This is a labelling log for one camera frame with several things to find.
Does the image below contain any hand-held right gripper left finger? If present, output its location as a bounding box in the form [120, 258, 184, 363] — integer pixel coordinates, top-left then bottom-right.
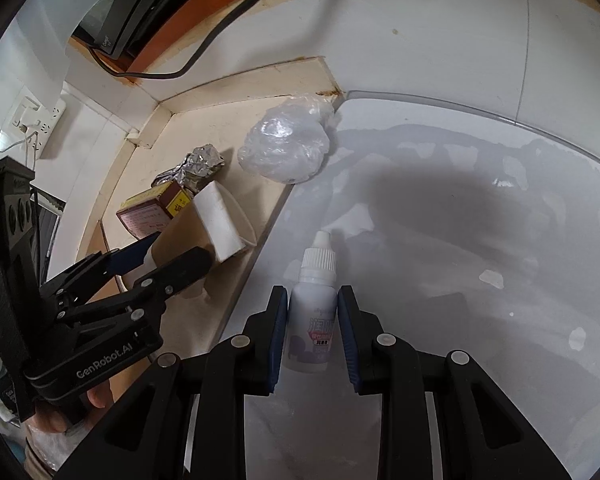
[55, 285, 288, 480]

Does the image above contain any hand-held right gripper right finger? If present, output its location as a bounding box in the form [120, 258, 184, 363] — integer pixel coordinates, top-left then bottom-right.
[337, 285, 571, 480]

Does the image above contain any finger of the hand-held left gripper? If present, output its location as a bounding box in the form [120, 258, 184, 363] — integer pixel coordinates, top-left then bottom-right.
[57, 245, 214, 322]
[40, 231, 162, 302]

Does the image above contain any white dropper bottle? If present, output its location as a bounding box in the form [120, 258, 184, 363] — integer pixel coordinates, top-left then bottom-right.
[287, 231, 340, 373]

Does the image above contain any brown paper cup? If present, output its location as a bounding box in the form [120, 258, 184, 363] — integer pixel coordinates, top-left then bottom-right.
[145, 180, 257, 296]

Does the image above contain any person's left hand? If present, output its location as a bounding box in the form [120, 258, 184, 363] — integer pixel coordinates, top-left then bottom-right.
[31, 377, 116, 434]

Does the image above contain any red and yellow seasoning box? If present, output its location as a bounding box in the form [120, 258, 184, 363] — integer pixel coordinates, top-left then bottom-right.
[116, 181, 197, 238]

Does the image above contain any crumpled silver foil wrapper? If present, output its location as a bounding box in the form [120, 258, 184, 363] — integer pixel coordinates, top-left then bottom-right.
[152, 144, 226, 193]

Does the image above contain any crumpled clear plastic bag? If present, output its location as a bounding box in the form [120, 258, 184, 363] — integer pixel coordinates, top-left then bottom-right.
[237, 94, 342, 184]

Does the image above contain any black framed panel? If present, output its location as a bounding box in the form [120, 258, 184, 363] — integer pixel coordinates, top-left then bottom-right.
[72, 0, 191, 61]

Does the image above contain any white wall outlet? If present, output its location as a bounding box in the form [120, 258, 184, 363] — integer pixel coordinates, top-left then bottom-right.
[0, 85, 67, 156]

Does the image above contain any black power cable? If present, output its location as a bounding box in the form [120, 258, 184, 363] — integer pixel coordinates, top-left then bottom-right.
[87, 0, 291, 81]

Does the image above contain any orange wooden window frame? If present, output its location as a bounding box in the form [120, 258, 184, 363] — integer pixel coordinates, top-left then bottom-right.
[70, 0, 301, 86]

